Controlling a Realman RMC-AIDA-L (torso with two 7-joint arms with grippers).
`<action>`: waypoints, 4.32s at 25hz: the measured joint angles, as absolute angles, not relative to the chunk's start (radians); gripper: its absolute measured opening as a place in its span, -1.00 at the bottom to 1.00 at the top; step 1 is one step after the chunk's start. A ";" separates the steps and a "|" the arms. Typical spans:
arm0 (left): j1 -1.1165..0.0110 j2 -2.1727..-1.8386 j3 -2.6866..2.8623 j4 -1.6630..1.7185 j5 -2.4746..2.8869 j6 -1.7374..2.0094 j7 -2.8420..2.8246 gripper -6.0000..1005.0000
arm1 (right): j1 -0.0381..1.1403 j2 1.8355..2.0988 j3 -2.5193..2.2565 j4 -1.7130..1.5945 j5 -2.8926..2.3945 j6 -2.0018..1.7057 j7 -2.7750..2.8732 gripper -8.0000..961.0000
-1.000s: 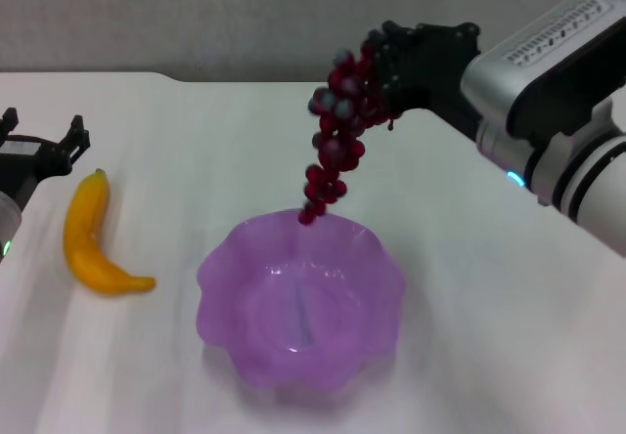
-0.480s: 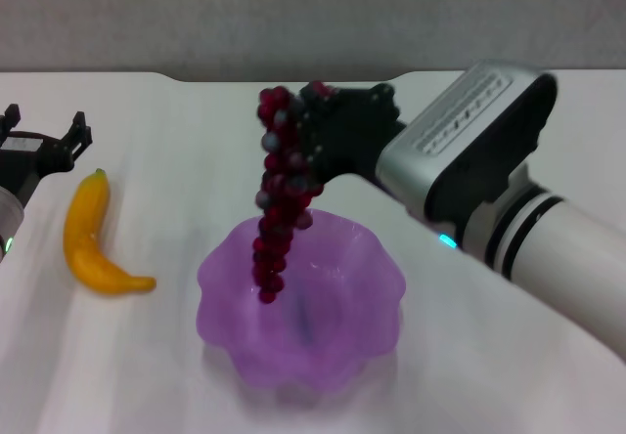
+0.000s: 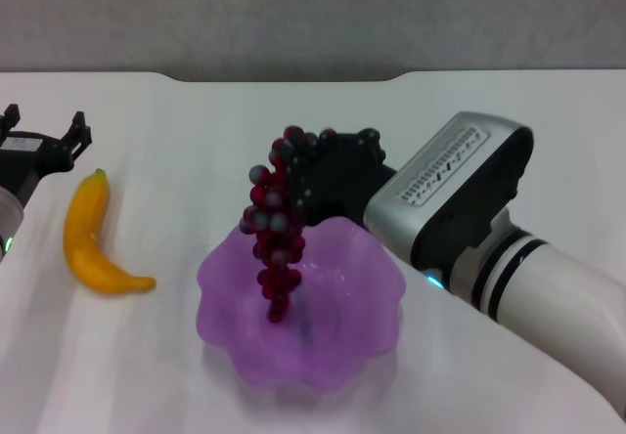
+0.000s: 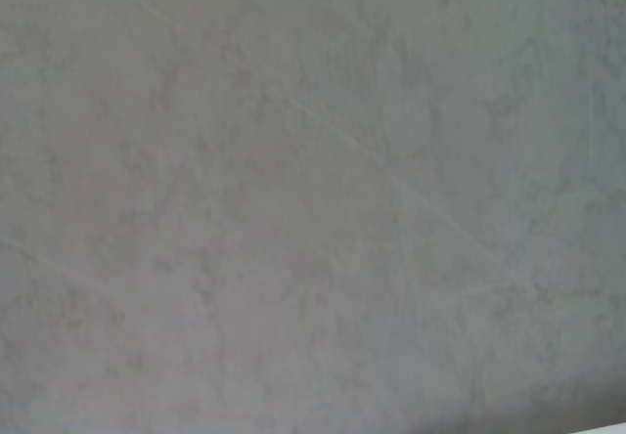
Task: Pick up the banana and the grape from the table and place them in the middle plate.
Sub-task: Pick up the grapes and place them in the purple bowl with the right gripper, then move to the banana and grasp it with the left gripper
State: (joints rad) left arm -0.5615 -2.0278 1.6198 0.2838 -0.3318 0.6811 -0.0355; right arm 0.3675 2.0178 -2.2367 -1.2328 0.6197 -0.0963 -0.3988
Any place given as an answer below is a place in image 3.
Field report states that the dark red grape bunch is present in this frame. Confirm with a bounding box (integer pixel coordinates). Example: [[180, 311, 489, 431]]
[[238, 124, 338, 325]]

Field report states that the purple scalloped plastic bowl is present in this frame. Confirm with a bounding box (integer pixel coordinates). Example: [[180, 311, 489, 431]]
[[196, 216, 408, 396]]

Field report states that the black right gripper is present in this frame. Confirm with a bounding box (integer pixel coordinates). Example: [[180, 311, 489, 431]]
[[286, 128, 398, 233]]

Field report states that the yellow banana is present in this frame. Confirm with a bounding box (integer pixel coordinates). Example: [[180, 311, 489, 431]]
[[63, 167, 157, 297]]

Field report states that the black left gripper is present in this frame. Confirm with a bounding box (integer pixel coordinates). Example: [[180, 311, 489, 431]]
[[0, 103, 93, 208]]

